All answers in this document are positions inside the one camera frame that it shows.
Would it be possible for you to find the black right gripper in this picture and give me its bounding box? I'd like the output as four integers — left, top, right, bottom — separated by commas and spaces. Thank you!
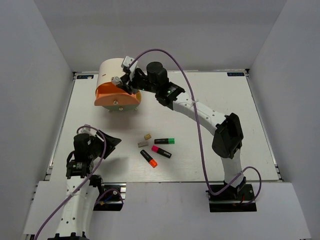
117, 68, 160, 95

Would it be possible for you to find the grey white eraser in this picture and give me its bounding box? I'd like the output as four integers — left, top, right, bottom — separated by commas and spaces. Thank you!
137, 140, 149, 148

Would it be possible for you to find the tan small eraser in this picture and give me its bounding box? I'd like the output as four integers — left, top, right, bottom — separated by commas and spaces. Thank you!
144, 133, 152, 140

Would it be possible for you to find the pink cap black highlighter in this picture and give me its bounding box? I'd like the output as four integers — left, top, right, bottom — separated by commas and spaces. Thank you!
151, 145, 172, 159

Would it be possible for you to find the blue left corner sticker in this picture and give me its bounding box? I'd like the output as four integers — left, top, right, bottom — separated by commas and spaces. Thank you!
76, 74, 94, 80

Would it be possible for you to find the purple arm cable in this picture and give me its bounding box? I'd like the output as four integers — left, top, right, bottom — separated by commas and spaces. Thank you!
33, 124, 124, 240
126, 48, 262, 206

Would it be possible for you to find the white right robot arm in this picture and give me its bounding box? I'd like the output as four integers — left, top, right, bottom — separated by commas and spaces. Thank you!
115, 57, 246, 200

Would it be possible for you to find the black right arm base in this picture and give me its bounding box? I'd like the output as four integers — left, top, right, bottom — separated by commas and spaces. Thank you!
205, 184, 257, 213

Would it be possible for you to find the pale green bottom drawer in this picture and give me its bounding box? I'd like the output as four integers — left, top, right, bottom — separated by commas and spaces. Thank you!
104, 101, 140, 112

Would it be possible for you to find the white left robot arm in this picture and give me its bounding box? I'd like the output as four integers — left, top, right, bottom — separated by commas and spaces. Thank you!
53, 127, 123, 240

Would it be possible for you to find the green cap black highlighter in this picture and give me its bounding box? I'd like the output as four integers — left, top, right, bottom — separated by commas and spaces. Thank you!
154, 138, 175, 145

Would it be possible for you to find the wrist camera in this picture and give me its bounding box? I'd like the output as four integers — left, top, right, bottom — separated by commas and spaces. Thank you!
79, 124, 96, 136
121, 56, 138, 75

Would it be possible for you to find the cream round drawer cabinet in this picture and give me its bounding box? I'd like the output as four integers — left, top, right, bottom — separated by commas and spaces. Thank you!
96, 58, 125, 89

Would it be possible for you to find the orange top drawer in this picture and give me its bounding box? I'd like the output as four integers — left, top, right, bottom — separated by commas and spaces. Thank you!
94, 82, 142, 109

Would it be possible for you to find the blue corner sticker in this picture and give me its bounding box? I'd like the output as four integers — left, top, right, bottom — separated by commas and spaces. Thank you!
76, 74, 94, 80
227, 72, 245, 77

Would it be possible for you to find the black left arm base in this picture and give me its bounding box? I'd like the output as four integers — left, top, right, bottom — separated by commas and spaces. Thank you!
93, 182, 127, 212

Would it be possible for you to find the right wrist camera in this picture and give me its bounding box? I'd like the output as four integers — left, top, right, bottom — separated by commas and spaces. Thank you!
121, 56, 138, 75

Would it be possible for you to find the orange cap black highlighter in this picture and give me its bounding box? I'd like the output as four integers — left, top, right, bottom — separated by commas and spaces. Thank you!
140, 150, 158, 168

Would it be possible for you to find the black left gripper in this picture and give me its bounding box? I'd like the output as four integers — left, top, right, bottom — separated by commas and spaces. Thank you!
88, 129, 122, 159

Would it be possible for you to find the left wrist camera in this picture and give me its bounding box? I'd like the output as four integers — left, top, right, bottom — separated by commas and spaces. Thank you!
79, 124, 96, 136

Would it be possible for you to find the blue right corner sticker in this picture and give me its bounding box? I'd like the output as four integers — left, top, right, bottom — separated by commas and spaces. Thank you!
227, 72, 245, 77

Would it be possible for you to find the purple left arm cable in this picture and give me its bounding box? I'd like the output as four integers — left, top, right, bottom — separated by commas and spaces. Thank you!
33, 124, 124, 240

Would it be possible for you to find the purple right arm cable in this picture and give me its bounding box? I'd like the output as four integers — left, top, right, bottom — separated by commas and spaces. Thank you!
126, 48, 262, 206

